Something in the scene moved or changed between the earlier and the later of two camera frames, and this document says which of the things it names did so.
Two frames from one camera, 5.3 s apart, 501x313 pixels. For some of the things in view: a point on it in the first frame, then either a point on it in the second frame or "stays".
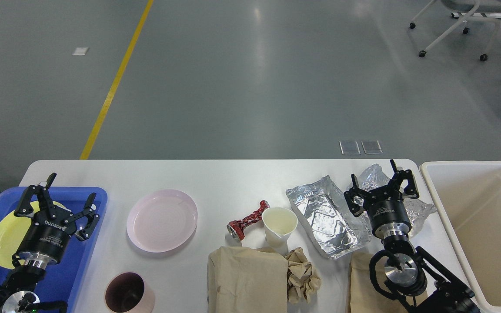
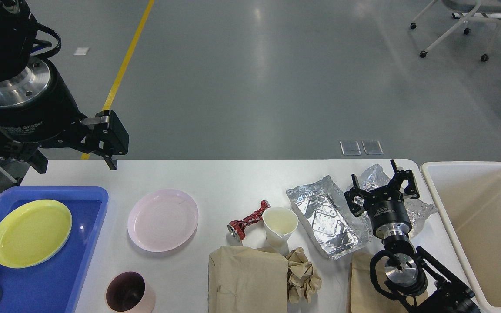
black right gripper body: (387, 212) stays
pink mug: (128, 292) stays
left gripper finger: (88, 211) -> (108, 137)
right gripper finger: (357, 198) stays
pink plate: (162, 221) stays
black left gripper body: (47, 241) -> (35, 106)
